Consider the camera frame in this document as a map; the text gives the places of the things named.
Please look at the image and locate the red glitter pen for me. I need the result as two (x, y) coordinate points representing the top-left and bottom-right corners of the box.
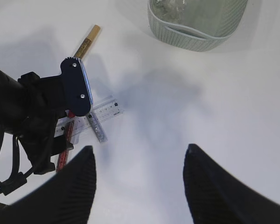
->
(56, 111), (75, 173)

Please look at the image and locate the clear plastic sheet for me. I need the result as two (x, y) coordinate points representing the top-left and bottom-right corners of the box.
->
(151, 0), (187, 21)

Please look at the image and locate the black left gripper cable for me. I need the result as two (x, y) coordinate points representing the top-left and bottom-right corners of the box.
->
(0, 126), (35, 199)

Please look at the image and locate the gold glitter pen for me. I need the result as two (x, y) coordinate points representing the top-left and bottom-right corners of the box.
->
(74, 25), (101, 59)

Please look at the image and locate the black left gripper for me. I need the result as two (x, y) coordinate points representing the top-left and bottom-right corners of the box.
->
(18, 72), (66, 174)

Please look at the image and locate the clear plastic ruler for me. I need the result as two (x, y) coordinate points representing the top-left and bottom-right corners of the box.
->
(54, 96), (123, 145)

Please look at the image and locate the green plastic basket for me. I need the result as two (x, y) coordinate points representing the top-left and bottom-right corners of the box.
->
(147, 0), (247, 52)

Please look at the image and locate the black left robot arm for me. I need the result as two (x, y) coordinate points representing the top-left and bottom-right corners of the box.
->
(0, 70), (70, 175)

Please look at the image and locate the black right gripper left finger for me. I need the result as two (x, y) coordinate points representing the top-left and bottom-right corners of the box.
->
(3, 146), (97, 224)

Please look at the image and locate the silver glitter pen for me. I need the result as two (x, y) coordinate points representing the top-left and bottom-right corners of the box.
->
(86, 112), (107, 143)

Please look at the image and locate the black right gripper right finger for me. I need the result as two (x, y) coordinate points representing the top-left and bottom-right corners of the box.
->
(183, 144), (280, 224)

